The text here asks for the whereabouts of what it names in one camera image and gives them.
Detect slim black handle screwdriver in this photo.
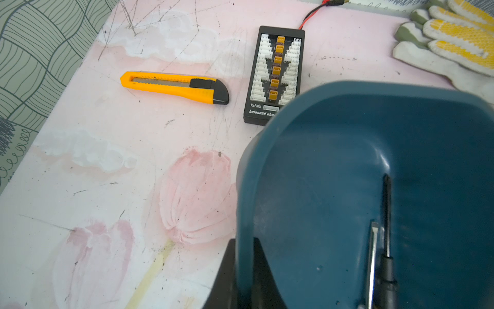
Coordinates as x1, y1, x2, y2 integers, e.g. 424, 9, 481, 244
357, 221, 379, 309

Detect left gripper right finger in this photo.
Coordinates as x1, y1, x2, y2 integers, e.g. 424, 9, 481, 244
252, 238, 287, 309

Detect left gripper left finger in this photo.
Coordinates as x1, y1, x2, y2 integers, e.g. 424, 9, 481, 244
203, 239, 237, 309

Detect red black charger wire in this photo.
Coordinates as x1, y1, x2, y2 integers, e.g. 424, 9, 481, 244
298, 0, 350, 31

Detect yellow white work gloves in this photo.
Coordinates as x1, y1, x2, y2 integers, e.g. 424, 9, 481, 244
392, 0, 493, 104

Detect yellow utility knife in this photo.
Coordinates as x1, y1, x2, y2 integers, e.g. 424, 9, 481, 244
120, 72, 230, 105

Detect teal plastic storage box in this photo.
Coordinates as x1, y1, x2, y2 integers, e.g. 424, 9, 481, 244
236, 81, 493, 308

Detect black balanced charging board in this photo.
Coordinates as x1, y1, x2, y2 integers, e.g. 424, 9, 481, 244
243, 26, 306, 126

